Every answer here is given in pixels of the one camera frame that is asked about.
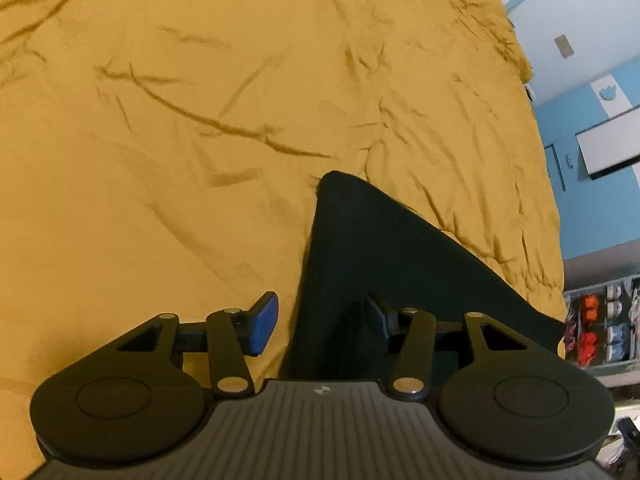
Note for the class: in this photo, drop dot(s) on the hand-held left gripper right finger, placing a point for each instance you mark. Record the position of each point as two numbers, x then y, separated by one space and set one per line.
376 316

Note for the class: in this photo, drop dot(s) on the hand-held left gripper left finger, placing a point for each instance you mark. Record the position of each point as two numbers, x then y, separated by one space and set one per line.
263 324

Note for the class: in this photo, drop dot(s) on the black pants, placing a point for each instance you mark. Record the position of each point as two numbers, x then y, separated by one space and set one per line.
380 260

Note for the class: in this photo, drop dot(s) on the yellow blanket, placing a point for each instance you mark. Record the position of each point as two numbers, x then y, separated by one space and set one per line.
200 135

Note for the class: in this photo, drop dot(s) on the shoe rack with shoes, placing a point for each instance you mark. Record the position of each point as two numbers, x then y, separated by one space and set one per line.
605 325

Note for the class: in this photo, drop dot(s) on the blue and white wardrobe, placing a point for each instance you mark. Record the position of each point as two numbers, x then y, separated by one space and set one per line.
585 210

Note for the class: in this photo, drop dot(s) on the black framed mirror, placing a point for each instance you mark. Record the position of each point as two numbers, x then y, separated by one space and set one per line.
610 145

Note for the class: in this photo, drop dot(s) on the wall switch plate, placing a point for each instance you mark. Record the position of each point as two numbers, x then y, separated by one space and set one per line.
564 46

